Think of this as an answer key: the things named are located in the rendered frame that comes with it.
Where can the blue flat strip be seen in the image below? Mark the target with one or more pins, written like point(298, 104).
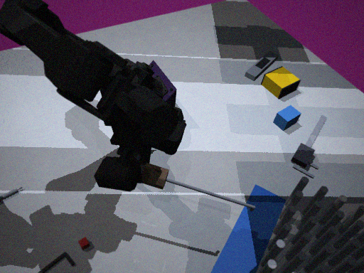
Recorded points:
point(248, 240)

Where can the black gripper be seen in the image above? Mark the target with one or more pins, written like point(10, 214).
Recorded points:
point(124, 172)

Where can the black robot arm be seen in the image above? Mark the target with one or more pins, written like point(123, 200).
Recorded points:
point(80, 69)

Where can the small red cube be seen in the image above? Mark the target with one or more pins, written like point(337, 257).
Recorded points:
point(84, 243)

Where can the yellow block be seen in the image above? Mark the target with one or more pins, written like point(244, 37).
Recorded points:
point(280, 82)

